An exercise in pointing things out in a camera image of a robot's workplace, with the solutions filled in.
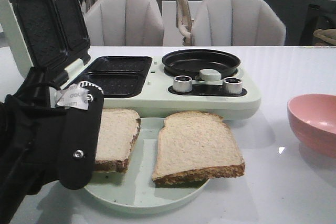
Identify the mint green round plate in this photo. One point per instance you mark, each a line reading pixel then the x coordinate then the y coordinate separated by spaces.
pixel 134 191

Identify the right silver control knob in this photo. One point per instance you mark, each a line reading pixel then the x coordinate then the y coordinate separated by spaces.
pixel 232 85

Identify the left grey upholstered chair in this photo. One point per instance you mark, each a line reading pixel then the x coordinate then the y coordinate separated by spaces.
pixel 125 23

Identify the right grey upholstered chair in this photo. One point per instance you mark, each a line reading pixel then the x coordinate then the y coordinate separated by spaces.
pixel 237 23

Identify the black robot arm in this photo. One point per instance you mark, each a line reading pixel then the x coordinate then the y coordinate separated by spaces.
pixel 17 177

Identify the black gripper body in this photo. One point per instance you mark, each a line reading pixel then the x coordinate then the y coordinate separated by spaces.
pixel 64 138

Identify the left silver control knob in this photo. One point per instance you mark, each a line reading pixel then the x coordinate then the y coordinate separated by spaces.
pixel 182 84

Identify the silver control knob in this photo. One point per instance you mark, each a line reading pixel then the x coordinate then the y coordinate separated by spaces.
pixel 182 84
pixel 232 85

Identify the round black frying pan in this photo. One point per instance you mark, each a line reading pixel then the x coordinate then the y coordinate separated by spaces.
pixel 189 62

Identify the breakfast maker hinged lid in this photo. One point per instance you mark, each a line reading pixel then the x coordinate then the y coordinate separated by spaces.
pixel 50 35

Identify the grey upholstered chair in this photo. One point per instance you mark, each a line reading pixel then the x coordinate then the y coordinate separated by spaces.
pixel 237 23
pixel 125 23

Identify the beige plastic chair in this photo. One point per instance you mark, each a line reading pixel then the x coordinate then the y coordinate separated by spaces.
pixel 184 21

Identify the white bread slice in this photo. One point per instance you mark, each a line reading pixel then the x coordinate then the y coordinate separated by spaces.
pixel 195 146
pixel 119 130

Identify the pink plastic bowl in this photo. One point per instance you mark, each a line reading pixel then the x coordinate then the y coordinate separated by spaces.
pixel 312 120

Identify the mint green breakfast maker base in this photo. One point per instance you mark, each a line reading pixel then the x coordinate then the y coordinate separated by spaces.
pixel 141 83

